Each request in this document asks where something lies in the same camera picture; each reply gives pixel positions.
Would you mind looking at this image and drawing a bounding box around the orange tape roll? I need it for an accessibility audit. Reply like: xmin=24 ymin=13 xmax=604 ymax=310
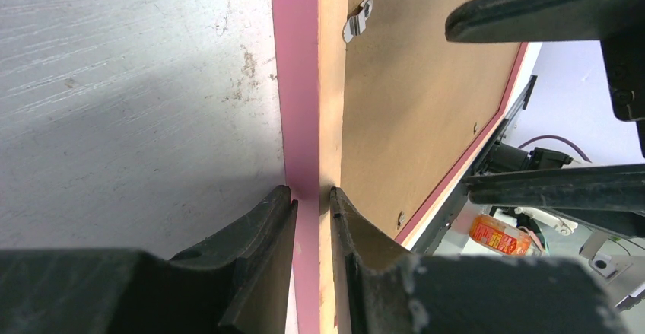
xmin=469 ymin=215 xmax=532 ymax=256

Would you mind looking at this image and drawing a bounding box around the brown frame backing board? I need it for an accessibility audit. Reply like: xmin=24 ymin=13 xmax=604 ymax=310
xmin=341 ymin=0 xmax=519 ymax=237

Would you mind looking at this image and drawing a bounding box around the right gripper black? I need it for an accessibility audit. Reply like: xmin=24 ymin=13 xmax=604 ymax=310
xmin=445 ymin=0 xmax=644 ymax=239

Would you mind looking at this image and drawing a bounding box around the light wooden picture frame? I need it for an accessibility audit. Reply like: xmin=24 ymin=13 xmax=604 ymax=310
xmin=272 ymin=0 xmax=532 ymax=333

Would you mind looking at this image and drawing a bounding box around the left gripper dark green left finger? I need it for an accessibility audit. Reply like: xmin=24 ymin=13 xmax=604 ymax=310
xmin=1 ymin=186 xmax=298 ymax=333

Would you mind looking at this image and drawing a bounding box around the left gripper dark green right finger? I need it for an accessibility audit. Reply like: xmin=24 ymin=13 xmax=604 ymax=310
xmin=329 ymin=187 xmax=627 ymax=333

